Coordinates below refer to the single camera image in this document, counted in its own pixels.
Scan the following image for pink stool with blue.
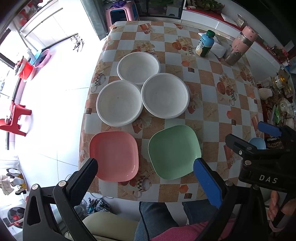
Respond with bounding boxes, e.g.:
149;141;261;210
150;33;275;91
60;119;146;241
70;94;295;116
105;2;140;29

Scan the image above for red plastic stool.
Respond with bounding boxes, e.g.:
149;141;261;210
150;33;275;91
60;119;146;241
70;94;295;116
0;100;32;137

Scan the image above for beige cushion seat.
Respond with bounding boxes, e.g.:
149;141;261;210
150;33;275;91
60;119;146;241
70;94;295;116
64;211;139;241

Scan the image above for checkered patterned tablecloth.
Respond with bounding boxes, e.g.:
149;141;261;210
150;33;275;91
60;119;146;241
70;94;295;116
79;21;263;202

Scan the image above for pink basin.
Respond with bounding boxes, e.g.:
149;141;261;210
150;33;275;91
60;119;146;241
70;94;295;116
34;49;51;68

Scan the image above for person's jeans legs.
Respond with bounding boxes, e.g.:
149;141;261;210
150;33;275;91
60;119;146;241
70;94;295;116
134;199;217;240

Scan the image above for red bucket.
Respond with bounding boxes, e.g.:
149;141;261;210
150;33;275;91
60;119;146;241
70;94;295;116
14;56;36;82

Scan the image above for pink steel thermos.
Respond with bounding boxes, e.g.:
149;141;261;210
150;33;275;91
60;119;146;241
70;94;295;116
224;26;258;66

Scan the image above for person's right hand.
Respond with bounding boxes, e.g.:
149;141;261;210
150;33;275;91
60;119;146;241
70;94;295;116
267;191;296;232

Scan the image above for white bowl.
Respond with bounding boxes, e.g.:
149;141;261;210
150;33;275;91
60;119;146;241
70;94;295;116
117;52;161;85
96;80;144;127
141;73;190;119

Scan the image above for blue green drink bottle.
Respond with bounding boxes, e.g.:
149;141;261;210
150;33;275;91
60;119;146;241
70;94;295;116
196;30;215;57

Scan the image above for green square plate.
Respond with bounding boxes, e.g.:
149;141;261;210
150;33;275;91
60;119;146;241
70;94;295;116
147;125;202;180

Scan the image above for pink square plate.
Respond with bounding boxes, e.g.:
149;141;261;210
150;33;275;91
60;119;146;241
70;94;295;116
89;131;139;182

